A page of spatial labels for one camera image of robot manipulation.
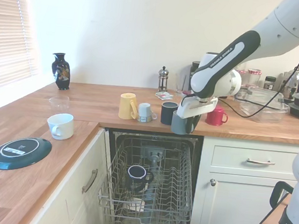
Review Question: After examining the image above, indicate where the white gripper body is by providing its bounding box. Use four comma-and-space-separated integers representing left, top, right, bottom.
176, 93, 219, 123

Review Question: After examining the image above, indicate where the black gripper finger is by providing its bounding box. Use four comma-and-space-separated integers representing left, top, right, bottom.
189, 114, 200, 135

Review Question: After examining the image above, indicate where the grey mug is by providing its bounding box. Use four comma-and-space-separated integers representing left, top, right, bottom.
170, 110, 192, 136

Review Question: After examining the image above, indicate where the red mug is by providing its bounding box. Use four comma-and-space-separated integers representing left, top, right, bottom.
205, 104, 230, 127

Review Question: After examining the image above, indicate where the plain navy mug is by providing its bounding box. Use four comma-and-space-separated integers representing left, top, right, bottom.
159, 100, 180, 126

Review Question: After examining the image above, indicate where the small white mug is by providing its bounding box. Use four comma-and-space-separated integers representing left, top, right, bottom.
136, 102, 159, 125

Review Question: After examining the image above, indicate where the yellow mug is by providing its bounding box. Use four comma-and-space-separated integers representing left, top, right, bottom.
118, 91, 141, 121

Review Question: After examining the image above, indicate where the dark mug with white rim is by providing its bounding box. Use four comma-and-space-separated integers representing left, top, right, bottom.
125, 164, 156, 197

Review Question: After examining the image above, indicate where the tall clear drinking glass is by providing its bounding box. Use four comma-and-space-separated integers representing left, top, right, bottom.
174, 71, 191, 96

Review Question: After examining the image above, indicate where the red white sachet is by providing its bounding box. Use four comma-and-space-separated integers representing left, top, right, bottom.
154, 90, 175, 102

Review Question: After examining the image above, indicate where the black protein powder tub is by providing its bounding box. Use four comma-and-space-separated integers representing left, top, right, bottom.
189, 60, 201, 82

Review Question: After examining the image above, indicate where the glass french press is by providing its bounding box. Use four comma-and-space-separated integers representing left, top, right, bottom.
156, 65, 170, 93

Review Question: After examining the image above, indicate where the glass jar with checked lid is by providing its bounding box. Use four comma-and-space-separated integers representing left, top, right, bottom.
235, 69, 249, 85
246, 68, 262, 87

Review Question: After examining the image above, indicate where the clear plastic food container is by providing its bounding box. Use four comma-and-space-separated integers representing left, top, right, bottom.
232, 84, 293, 126

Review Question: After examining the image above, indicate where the spice jar with black lid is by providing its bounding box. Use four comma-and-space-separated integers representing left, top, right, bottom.
262, 75, 277, 91

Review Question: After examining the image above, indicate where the white kitchen cabinet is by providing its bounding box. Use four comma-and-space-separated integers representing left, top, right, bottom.
193, 135, 299, 224
28, 121, 118, 224

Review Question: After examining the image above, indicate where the white bowl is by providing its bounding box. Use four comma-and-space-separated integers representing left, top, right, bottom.
125, 196, 147, 213

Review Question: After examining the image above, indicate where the black metal stand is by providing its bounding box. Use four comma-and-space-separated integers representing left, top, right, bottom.
216, 174, 296, 224

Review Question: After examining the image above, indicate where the steel electric kettle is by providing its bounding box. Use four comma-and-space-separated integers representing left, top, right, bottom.
279, 69, 299, 102

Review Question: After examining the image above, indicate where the large white cup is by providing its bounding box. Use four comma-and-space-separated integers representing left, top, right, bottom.
45, 111, 76, 142

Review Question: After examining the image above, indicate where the clear glass bowl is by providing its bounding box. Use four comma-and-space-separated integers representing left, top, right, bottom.
47, 94, 71, 113

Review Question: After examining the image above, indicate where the dark blue painted vase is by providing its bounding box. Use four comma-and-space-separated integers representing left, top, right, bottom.
48, 51, 75, 91

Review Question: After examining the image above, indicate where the dark blue plate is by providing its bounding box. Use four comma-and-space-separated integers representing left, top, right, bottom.
0, 132, 54, 176

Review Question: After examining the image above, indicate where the beige venetian window blind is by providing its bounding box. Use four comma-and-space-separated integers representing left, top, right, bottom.
0, 0, 49, 103

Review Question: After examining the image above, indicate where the wire dishwasher rack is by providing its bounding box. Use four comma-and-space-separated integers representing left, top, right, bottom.
94, 132, 200, 224

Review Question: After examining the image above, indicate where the metal cabinet bar handle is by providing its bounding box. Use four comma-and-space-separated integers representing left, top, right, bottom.
246, 157, 276, 168
81, 167, 99, 196

